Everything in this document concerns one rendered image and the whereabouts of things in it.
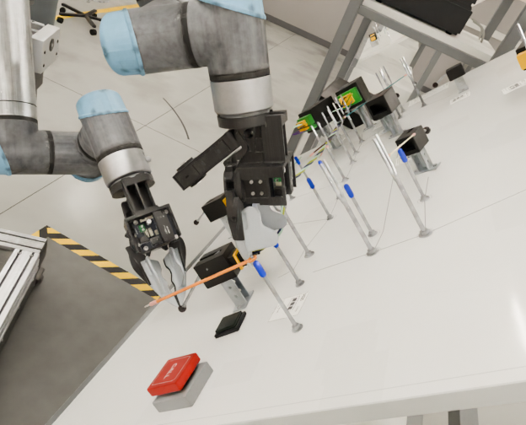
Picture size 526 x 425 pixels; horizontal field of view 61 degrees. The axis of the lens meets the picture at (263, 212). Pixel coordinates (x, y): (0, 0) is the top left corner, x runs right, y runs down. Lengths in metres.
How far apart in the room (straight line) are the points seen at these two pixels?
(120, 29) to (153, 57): 0.05
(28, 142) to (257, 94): 0.41
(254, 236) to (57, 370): 1.38
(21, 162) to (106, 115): 0.16
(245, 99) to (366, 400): 0.34
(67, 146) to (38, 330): 1.26
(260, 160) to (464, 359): 0.33
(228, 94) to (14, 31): 0.42
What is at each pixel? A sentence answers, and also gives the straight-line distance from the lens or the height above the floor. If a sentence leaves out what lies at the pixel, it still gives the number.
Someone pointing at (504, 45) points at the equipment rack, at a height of 1.50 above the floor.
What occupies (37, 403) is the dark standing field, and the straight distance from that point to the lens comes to 1.82.
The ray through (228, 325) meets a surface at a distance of 0.63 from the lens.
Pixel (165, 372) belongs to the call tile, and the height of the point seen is 1.11.
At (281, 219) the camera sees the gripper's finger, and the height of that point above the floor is 1.24.
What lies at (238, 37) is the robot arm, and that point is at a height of 1.45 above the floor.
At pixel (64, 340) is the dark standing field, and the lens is 1.96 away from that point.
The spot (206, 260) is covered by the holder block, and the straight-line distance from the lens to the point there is 0.66.
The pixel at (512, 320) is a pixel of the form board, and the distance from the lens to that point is 0.42.
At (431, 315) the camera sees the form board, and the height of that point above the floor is 1.34.
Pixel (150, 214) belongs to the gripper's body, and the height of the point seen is 1.15.
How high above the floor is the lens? 1.58
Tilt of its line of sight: 33 degrees down
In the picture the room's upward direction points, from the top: 24 degrees clockwise
